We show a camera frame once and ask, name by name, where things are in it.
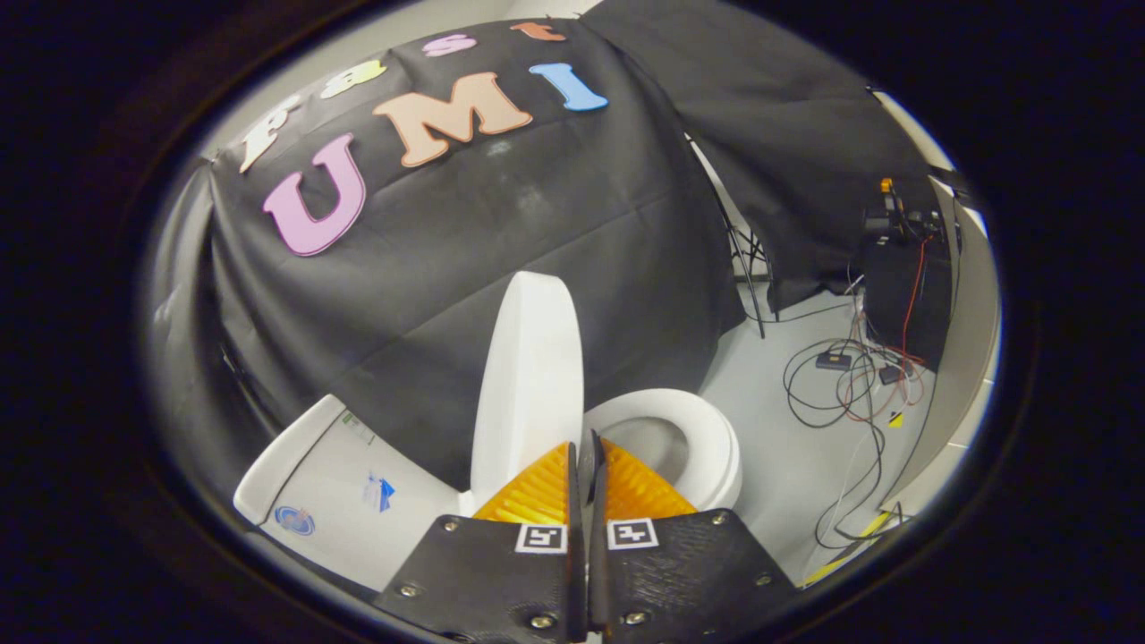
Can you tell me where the yellow floor cable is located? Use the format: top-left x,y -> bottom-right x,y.
801,508 -> 906,588

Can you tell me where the white table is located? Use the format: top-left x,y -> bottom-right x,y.
881,165 -> 1001,520

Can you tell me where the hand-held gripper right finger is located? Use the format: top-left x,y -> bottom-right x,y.
586,429 -> 800,638

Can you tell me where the white toilet seat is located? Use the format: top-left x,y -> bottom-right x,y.
583,387 -> 743,513

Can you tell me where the large black box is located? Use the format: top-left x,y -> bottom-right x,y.
861,228 -> 954,372

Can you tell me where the white toilet with tank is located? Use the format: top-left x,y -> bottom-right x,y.
233,387 -> 743,596

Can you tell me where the tangle of floor cables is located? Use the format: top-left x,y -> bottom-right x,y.
783,335 -> 933,551

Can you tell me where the white toilet lid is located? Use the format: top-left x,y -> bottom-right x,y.
470,271 -> 587,515

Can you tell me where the black light stand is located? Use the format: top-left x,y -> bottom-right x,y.
684,134 -> 781,341

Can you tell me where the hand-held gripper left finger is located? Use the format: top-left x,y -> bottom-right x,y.
371,440 -> 589,643

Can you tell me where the orange and black device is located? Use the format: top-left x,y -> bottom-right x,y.
866,176 -> 940,235

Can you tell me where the black backdrop cloth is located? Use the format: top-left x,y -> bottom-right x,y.
148,0 -> 940,493

